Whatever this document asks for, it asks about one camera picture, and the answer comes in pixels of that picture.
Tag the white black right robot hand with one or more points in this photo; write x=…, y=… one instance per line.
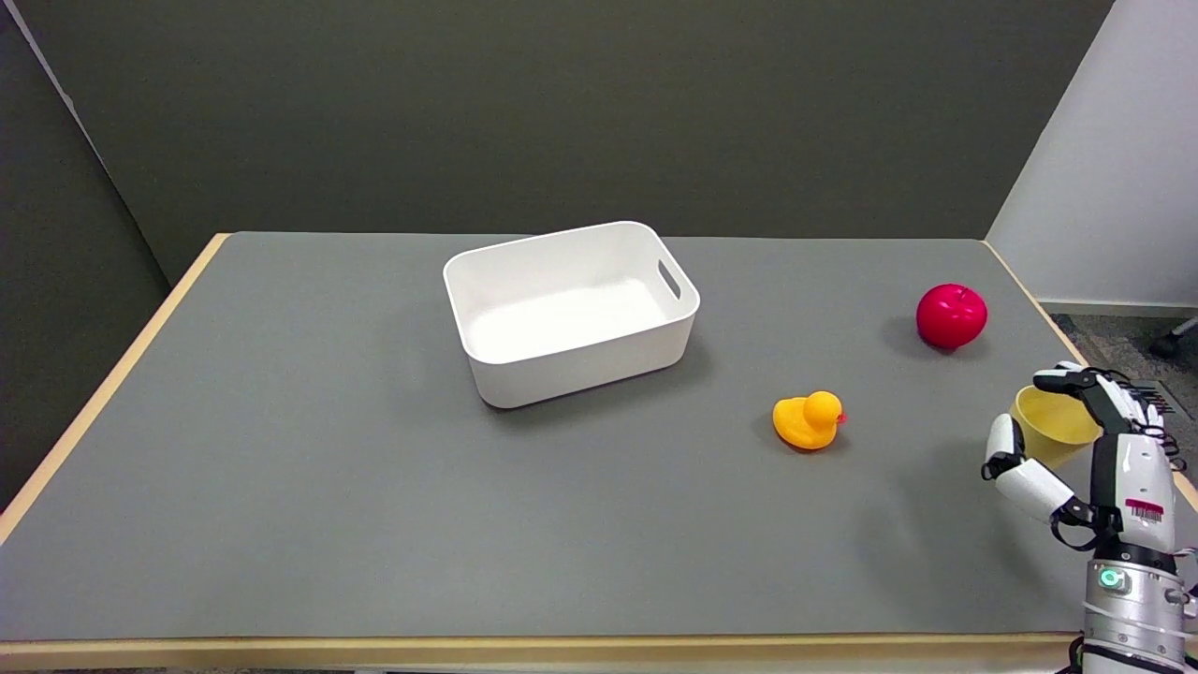
x=1114, y=468

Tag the yellow plastic cup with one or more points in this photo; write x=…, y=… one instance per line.
x=1055, y=426

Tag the floor vent grille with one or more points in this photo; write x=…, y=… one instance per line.
x=1161, y=398

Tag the black chair caster leg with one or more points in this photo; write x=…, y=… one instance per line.
x=1174, y=339

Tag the red toy apple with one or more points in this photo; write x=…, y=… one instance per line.
x=951, y=316

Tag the yellow rubber duck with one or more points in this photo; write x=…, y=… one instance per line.
x=808, y=420

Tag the white plastic storage bin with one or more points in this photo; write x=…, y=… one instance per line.
x=571, y=314

